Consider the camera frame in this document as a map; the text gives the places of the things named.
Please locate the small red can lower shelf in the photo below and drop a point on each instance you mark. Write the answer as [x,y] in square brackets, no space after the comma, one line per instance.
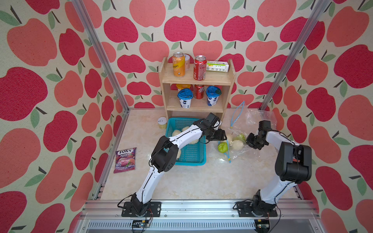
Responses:
[199,91]

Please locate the left blue-lid yogurt cup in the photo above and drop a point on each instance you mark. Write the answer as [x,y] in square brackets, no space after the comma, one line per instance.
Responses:
[185,97]

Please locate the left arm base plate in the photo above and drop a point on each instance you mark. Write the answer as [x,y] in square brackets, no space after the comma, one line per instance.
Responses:
[150,209]

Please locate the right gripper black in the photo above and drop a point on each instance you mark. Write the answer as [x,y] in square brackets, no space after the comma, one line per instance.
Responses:
[249,142]

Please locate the orange soda can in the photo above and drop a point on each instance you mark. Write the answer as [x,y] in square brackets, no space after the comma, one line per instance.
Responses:
[179,67]

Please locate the teal plastic basket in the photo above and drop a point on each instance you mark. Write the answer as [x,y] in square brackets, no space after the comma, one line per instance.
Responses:
[191,154]

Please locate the pink can behind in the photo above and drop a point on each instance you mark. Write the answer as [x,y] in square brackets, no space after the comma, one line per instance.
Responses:
[187,61]

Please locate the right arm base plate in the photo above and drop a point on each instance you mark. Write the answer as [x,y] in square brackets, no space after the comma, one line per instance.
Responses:
[248,208]

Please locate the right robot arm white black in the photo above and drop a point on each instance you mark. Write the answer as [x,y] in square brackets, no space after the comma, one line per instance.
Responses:
[292,167]

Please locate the purple candy packet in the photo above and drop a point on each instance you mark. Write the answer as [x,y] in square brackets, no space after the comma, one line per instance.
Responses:
[125,160]

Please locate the red cola can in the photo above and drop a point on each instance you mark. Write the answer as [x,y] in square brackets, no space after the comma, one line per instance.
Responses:
[200,67]

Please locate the clear zip-top bag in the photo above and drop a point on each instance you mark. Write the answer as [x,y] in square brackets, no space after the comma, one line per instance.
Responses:
[245,153]
[246,120]

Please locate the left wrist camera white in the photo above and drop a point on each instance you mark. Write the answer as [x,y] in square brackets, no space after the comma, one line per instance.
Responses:
[217,124]

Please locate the right blue-lid yogurt cup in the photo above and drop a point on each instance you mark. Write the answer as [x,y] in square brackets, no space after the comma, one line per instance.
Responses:
[212,93]

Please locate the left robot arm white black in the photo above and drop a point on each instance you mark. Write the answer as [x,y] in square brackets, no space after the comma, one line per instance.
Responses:
[163,159]

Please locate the white green box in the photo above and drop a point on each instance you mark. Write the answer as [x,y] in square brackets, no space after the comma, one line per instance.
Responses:
[219,66]

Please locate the green pear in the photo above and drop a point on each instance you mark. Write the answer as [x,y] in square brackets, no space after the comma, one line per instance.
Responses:
[223,147]
[242,138]

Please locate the blue-lid yogurt cup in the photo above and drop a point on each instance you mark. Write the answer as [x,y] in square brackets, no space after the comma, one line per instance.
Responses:
[212,93]
[185,97]

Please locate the yellow cup lower shelf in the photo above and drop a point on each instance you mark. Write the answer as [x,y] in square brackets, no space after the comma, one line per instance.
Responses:
[182,86]

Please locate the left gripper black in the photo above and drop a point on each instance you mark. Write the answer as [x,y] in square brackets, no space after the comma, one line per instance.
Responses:
[220,136]

